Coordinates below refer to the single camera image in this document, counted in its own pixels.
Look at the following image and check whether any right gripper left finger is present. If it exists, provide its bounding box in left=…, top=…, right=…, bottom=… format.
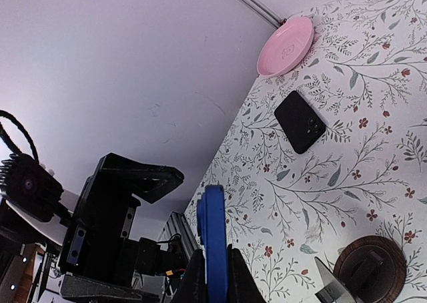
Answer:
left=171, top=249, right=207, bottom=303

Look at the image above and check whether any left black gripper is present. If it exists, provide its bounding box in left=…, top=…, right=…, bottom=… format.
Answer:
left=58, top=153, right=185, bottom=287

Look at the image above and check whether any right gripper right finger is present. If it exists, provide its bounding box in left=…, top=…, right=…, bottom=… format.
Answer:
left=227, top=244, right=266, bottom=303

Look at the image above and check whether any blue phone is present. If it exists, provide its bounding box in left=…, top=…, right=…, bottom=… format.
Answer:
left=197, top=185, right=228, bottom=303

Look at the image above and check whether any black round base stand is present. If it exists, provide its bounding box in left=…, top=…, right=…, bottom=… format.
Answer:
left=314, top=236, right=406, bottom=303

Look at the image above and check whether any black phone far left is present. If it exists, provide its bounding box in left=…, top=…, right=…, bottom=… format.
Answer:
left=274, top=91, right=326, bottom=154

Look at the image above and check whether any pink plate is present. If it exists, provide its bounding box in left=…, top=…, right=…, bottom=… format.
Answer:
left=257, top=17, right=314, bottom=77

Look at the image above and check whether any front aluminium rail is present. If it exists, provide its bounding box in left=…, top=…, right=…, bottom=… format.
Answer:
left=156, top=211, right=201, bottom=303

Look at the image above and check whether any left aluminium frame post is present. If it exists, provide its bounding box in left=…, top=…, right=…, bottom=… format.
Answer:
left=238, top=0, right=287, bottom=29

